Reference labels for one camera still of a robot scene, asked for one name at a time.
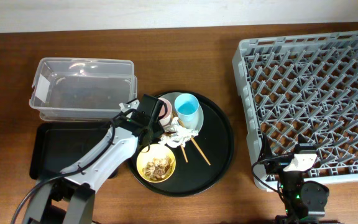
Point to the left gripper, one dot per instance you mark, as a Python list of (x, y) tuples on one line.
[(157, 128)]

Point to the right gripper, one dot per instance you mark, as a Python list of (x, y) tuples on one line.
[(276, 163)]

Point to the white tissue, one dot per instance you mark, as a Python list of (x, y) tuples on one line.
[(176, 135)]

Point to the yellow bowl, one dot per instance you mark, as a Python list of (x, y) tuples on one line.
[(154, 151)]

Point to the food scraps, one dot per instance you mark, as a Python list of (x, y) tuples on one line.
[(158, 168)]

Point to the wooden chopstick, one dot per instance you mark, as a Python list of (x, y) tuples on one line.
[(184, 153), (193, 140)]

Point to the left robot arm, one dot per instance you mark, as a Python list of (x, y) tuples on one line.
[(69, 196)]

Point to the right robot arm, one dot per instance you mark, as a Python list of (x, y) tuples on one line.
[(304, 201)]

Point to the grey dishwasher rack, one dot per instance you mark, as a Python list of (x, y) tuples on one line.
[(302, 85)]

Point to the pink cup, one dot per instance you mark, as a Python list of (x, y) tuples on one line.
[(167, 113)]

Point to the grey plate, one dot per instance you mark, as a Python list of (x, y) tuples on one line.
[(197, 123)]

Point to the blue cup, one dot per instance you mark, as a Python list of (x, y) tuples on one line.
[(186, 105)]

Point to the black round tray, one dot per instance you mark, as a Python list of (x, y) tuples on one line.
[(215, 139)]

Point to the clear plastic bin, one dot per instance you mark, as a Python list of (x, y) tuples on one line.
[(82, 89)]

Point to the black rectangular tray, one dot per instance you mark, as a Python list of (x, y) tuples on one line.
[(58, 145)]

